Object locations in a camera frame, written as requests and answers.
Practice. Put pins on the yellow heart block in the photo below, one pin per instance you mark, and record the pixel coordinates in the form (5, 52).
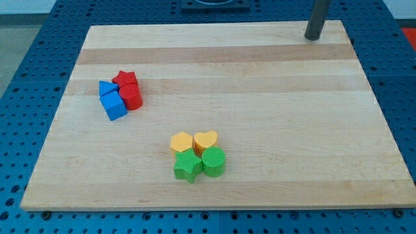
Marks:
(202, 141)

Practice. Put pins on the yellow hexagon block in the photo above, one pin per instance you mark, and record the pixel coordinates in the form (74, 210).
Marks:
(181, 142)

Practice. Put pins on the green cylinder block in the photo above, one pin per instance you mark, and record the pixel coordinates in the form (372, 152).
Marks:
(214, 161)

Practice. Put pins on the green star block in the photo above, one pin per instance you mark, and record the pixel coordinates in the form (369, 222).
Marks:
(187, 165)

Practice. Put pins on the red cylinder block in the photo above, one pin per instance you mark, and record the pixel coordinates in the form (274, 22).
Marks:
(131, 96)

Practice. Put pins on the wooden board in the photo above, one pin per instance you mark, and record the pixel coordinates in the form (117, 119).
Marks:
(297, 120)

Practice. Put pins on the red star block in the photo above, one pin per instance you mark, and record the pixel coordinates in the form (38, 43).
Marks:
(125, 78)

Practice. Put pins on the blue cube block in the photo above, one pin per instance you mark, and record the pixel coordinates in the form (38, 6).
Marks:
(114, 105)

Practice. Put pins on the blue triangle block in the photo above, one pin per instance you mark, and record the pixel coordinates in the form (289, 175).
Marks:
(107, 88)

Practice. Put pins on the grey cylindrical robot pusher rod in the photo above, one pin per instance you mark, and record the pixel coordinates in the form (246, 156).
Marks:
(317, 19)

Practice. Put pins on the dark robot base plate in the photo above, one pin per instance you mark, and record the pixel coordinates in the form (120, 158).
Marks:
(191, 5)

